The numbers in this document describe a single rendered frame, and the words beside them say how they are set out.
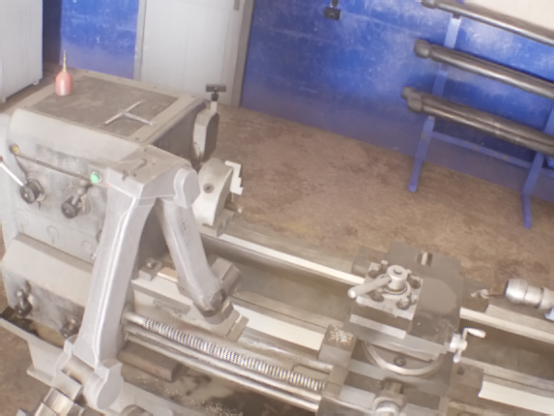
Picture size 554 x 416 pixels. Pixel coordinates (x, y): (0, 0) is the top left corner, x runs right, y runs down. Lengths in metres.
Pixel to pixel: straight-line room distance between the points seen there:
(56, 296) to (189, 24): 3.54
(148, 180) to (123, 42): 4.83
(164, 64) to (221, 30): 0.69
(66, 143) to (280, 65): 3.36
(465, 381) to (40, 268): 1.50
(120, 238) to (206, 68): 4.40
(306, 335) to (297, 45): 3.37
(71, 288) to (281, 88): 3.42
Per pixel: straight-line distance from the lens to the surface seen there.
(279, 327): 1.86
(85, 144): 1.79
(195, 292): 1.17
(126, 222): 0.85
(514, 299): 1.88
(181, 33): 5.23
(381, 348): 1.73
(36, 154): 1.93
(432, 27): 4.62
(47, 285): 2.06
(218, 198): 1.81
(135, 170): 0.87
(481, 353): 2.19
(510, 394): 1.93
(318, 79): 4.92
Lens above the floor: 2.16
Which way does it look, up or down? 33 degrees down
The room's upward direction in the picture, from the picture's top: 10 degrees clockwise
